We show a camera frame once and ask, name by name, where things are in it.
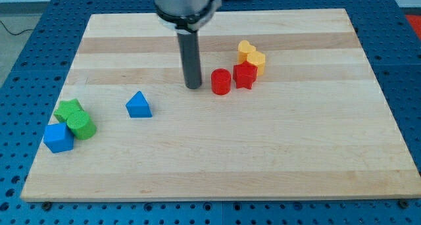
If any red cylinder block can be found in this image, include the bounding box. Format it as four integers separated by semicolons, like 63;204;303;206
211;68;231;95

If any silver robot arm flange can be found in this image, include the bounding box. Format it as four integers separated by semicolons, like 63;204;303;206
153;0;222;34

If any red star block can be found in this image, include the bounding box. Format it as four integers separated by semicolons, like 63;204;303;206
233;61;258;89

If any green star block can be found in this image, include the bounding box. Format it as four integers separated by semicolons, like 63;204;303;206
53;99;83;122

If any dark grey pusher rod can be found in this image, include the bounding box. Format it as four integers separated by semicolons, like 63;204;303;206
178;32;202;89

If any yellow hexagon block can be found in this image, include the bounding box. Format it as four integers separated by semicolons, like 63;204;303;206
247;51;266;76

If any yellow heart block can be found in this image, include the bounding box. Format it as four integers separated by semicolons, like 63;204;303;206
237;40;257;64

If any blue triangle block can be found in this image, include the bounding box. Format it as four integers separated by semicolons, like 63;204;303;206
126;91;153;118

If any wooden board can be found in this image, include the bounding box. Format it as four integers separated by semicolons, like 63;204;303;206
21;9;420;202

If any green cylinder block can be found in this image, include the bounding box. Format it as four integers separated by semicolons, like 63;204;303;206
66;111;97;140

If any blue cube block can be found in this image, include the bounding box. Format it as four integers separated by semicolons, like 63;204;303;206
43;122;74;153

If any black cable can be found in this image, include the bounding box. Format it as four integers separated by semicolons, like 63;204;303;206
0;20;36;36

